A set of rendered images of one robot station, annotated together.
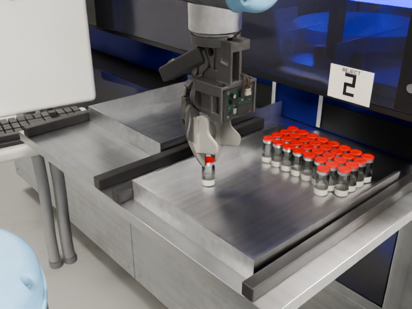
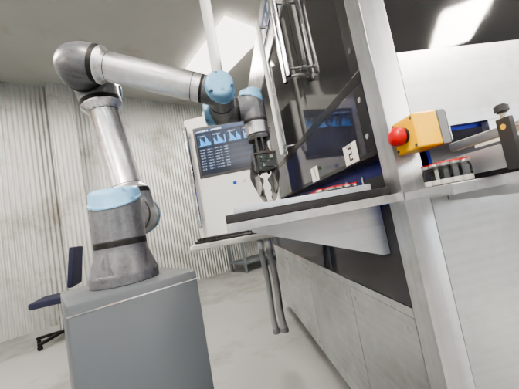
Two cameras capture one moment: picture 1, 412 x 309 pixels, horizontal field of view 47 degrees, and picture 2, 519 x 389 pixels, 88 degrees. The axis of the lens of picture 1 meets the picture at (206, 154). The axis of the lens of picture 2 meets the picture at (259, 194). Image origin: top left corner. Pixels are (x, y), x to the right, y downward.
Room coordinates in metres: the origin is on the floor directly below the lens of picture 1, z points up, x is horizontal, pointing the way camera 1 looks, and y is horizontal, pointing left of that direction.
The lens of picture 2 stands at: (-0.04, -0.46, 0.88)
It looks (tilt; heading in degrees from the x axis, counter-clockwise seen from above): 5 degrees up; 34
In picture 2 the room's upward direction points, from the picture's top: 10 degrees counter-clockwise
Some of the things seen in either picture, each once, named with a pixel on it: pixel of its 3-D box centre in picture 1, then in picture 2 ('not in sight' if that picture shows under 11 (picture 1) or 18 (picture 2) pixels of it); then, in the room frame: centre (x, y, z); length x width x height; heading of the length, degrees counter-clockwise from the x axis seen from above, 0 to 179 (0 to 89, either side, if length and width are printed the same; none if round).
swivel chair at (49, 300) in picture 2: not in sight; (61, 292); (1.11, 3.09, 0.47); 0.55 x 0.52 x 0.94; 165
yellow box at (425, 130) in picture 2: not in sight; (418, 133); (0.63, -0.44, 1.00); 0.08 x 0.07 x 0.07; 132
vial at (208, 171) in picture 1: (208, 171); not in sight; (0.69, 0.00, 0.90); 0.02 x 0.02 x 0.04
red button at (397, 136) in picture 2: not in sight; (399, 136); (0.60, -0.40, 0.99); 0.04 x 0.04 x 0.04; 42
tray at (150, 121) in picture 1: (186, 111); not in sight; (0.99, 0.04, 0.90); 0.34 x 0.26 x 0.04; 132
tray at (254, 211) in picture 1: (267, 184); (293, 205); (0.66, -0.10, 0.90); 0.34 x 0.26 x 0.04; 131
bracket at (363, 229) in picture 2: not in sight; (320, 240); (0.62, -0.18, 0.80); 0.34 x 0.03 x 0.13; 132
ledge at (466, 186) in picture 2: not in sight; (456, 187); (0.64, -0.48, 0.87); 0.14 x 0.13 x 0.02; 132
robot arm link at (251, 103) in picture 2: not in sight; (251, 107); (0.67, -0.01, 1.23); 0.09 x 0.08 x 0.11; 132
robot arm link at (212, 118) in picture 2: not in sight; (221, 109); (0.60, 0.05, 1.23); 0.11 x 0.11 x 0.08; 42
